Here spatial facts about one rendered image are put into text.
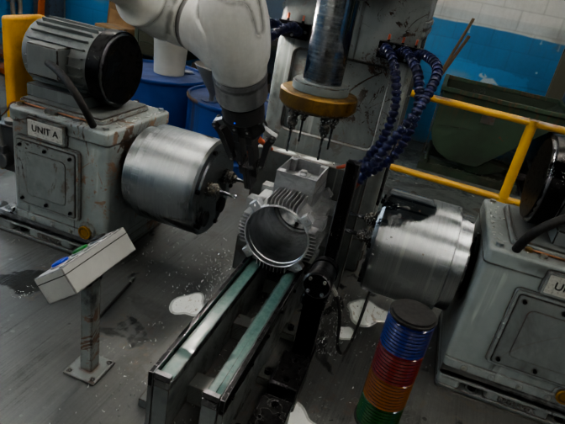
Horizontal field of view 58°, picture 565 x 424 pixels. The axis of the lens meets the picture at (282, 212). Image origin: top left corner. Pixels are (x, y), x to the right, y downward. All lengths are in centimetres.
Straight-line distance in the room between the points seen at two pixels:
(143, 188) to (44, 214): 32
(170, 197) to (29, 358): 45
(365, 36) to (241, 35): 63
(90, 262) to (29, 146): 54
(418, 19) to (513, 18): 484
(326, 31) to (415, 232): 46
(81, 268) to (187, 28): 42
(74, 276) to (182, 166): 43
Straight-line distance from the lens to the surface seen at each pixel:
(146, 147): 126
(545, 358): 118
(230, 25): 75
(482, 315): 114
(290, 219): 136
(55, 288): 91
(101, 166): 129
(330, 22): 112
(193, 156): 121
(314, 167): 129
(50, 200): 141
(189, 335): 101
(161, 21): 84
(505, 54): 616
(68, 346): 117
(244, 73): 80
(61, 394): 107
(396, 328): 65
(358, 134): 139
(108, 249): 95
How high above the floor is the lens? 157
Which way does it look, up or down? 25 degrees down
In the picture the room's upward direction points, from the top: 11 degrees clockwise
